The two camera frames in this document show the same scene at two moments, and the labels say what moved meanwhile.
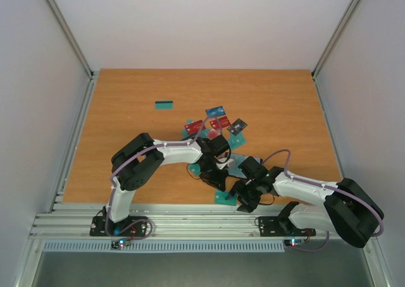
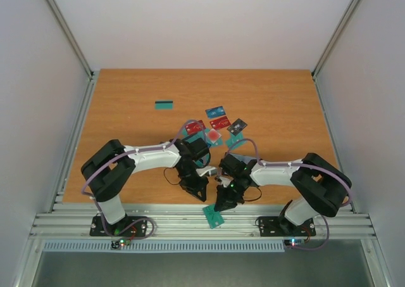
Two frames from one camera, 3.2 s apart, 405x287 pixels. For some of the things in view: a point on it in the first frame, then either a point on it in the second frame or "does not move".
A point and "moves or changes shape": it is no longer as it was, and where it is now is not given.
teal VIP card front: (220, 198) moves or changes shape
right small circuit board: (293, 242) does not move
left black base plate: (97, 227) does not move
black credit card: (236, 127) does not move
